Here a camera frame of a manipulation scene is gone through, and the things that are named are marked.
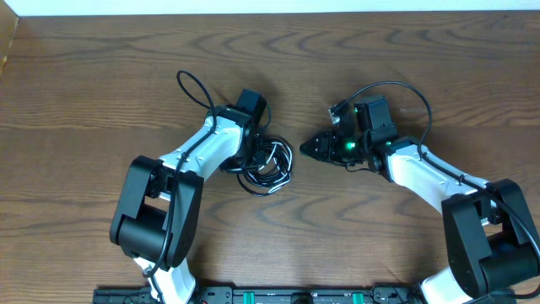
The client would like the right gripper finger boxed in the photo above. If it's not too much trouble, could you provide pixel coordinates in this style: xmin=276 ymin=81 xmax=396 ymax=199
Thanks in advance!
xmin=300 ymin=131 xmax=329 ymax=148
xmin=300 ymin=143 xmax=321 ymax=161

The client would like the black USB cable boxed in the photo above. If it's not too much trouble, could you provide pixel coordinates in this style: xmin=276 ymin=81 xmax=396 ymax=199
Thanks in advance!
xmin=221 ymin=133 xmax=294 ymax=198

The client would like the white USB cable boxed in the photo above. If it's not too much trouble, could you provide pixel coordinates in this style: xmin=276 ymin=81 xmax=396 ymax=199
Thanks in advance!
xmin=256 ymin=141 xmax=293 ymax=189

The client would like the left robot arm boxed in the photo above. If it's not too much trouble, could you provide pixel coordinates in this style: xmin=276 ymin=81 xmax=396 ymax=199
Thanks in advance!
xmin=110 ymin=90 xmax=267 ymax=303

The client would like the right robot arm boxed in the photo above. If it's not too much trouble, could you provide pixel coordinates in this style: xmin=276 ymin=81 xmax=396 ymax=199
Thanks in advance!
xmin=300 ymin=95 xmax=539 ymax=303

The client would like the cardboard box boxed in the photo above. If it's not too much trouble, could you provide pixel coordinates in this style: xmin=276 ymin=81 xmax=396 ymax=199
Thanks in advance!
xmin=0 ymin=0 xmax=19 ymax=74

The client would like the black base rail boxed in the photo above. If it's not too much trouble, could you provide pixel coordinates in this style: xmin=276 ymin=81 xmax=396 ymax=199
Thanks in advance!
xmin=91 ymin=285 xmax=517 ymax=304

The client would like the right camera cable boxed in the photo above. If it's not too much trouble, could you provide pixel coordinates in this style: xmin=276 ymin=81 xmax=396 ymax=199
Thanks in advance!
xmin=335 ymin=80 xmax=540 ymax=299

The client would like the camera cable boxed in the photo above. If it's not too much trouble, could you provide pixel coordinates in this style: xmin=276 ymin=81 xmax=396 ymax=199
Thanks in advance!
xmin=335 ymin=80 xmax=540 ymax=299
xmin=141 ymin=69 xmax=219 ymax=303

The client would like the left camera cable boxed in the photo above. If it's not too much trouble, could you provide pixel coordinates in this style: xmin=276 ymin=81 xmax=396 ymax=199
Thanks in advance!
xmin=141 ymin=69 xmax=219 ymax=303

